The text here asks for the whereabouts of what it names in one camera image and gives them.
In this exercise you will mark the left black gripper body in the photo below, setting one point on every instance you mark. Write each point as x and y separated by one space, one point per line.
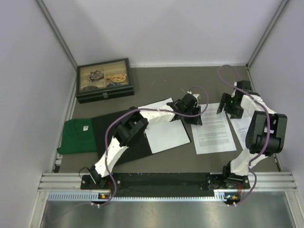
194 109

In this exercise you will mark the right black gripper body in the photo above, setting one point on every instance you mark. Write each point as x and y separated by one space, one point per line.
233 109

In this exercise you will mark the printed text paper sheet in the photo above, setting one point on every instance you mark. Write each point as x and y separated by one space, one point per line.
215 134

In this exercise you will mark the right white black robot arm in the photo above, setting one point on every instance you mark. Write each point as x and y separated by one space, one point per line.
265 135

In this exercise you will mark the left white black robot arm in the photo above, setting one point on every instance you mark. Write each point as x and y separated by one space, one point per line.
124 132

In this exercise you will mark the printed white paper sheets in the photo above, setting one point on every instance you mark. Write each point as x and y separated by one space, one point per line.
240 127

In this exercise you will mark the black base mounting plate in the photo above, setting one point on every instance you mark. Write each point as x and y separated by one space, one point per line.
201 180

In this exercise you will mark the dark green glass-lid box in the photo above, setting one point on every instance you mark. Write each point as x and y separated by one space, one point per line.
103 81

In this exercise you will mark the green folded t-shirt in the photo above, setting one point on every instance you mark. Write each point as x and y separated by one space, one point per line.
77 137

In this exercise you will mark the aluminium rail frame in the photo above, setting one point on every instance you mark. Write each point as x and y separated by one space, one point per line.
266 181

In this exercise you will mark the grey slotted cable duct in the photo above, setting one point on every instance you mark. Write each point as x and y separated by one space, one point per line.
99 197

